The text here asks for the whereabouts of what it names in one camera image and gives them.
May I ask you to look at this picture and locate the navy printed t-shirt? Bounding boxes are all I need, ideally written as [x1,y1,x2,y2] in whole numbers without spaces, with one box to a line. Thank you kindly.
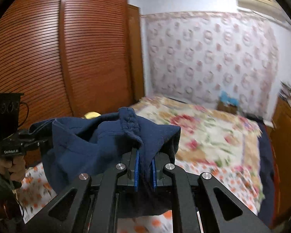
[29,107,181,218]

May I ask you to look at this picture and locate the left hand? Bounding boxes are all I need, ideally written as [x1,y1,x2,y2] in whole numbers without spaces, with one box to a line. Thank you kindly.
[0,156,26,183]

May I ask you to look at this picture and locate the orange print white sheet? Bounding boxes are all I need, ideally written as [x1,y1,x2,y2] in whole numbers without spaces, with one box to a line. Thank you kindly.
[24,163,269,232]

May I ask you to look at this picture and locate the floral quilt blanket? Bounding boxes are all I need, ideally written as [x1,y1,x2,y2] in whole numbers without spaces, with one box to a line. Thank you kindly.
[132,96,262,177]

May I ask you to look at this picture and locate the navy blue bed blanket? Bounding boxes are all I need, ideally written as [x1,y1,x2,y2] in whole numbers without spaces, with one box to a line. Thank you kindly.
[258,122,275,226]

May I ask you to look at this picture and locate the blue item on box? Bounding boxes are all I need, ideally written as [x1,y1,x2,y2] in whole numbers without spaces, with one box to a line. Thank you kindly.
[217,91,239,115]

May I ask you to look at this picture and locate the wooden louvered wardrobe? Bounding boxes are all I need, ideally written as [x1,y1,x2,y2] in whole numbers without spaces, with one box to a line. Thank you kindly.
[0,0,145,128]

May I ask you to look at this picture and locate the wooden sideboard cabinet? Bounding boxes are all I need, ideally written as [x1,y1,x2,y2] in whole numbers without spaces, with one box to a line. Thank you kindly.
[270,97,291,224]

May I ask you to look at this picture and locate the circle pattern curtain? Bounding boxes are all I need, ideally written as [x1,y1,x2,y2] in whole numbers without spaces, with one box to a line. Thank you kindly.
[145,12,279,117]

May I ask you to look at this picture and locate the white air conditioner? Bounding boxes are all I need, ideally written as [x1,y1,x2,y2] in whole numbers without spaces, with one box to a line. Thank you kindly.
[237,0,284,18]

